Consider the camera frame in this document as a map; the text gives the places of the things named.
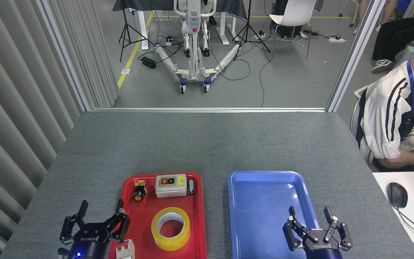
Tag blue plastic tray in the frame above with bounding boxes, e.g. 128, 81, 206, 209
227, 171, 330, 259

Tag red plastic tray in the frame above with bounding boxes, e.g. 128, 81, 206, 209
108, 172, 207, 259

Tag person in black trousers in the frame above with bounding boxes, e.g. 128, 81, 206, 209
372, 11, 414, 73

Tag white red terminal block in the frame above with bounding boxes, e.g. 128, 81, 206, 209
116, 239, 135, 259

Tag person's legs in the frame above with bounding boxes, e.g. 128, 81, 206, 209
353, 0, 398, 35

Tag silver rail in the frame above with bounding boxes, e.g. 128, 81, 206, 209
91, 107, 327, 113

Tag silver post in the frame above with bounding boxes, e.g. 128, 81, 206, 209
36, 0, 92, 111
326, 0, 387, 112

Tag grey box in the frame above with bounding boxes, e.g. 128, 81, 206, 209
396, 41, 414, 69

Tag black orange push button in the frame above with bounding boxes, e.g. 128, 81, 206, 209
132, 180, 147, 201

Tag white switch box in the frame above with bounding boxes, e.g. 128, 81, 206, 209
155, 174, 187, 198

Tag white stand on wheels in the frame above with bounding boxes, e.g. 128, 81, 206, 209
154, 0, 242, 94

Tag yellow tape roll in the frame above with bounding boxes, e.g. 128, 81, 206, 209
151, 207, 191, 251

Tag seated person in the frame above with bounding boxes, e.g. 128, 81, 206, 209
358, 40, 414, 172

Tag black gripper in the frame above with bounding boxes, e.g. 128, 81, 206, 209
283, 206, 353, 259
60, 199, 131, 259

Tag white chair with metal legs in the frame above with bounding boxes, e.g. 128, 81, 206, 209
266, 0, 317, 60

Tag black floor cable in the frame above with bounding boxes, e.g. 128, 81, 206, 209
259, 54, 274, 108

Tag black computer mouse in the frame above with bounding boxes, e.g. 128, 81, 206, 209
387, 182, 408, 208

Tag black tripod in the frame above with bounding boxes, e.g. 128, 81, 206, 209
233, 0, 271, 61
118, 7, 155, 62

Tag black computer case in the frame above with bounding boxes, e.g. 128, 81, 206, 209
271, 0, 303, 38

